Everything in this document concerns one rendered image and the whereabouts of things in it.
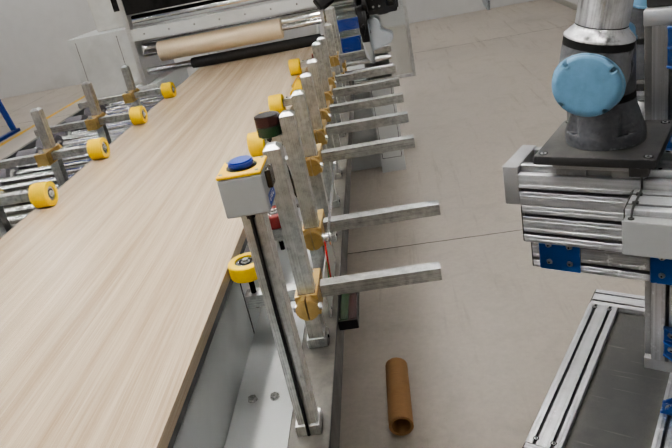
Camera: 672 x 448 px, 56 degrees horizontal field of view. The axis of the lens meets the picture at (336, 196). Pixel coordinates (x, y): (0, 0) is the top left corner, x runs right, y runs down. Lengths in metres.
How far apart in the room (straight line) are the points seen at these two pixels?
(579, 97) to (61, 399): 1.01
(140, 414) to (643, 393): 1.39
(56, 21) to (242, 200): 10.81
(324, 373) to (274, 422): 0.15
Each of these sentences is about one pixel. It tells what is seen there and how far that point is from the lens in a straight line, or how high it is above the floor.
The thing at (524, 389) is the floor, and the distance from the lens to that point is 2.31.
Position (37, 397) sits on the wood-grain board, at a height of 0.90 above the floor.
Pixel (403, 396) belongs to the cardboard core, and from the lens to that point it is 2.21.
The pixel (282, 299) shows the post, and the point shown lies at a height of 0.99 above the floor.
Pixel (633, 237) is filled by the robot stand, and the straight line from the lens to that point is 1.26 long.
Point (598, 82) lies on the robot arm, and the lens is 1.14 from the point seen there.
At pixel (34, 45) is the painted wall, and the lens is 11.96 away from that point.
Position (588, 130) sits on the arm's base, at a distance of 1.32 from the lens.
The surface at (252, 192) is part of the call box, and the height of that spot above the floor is 1.19.
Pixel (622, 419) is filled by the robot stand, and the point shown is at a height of 0.21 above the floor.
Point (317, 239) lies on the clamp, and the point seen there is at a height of 0.85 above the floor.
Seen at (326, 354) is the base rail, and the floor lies 0.70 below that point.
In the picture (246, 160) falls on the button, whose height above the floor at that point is 1.23.
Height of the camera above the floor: 1.52
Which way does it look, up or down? 22 degrees down
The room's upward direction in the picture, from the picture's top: 12 degrees counter-clockwise
